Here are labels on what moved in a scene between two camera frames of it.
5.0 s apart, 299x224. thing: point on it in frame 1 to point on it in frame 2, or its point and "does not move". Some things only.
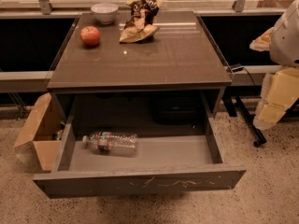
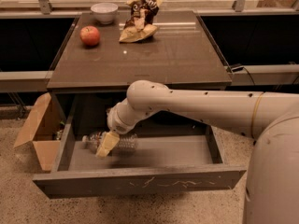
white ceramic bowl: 105,12 does not move
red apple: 91,35 does not move
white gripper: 286,42 to 117,122
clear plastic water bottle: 111,142 does not move
